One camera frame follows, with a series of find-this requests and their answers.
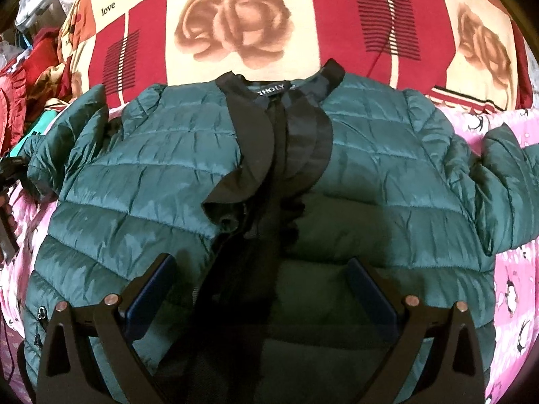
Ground teal quilted puffer jacket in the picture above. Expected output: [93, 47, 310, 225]
[22, 60, 538, 403]

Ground red clothes pile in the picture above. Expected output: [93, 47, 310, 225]
[23, 27, 72, 115]

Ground teal green folded garment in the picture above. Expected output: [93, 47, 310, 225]
[8, 108, 60, 157]

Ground pink penguin bed sheet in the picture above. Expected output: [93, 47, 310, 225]
[1, 106, 538, 403]

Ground red ruffled heart pillow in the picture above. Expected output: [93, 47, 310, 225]
[1, 68, 27, 155]

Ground red cream rose blanket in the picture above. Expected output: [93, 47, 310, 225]
[59, 0, 534, 112]

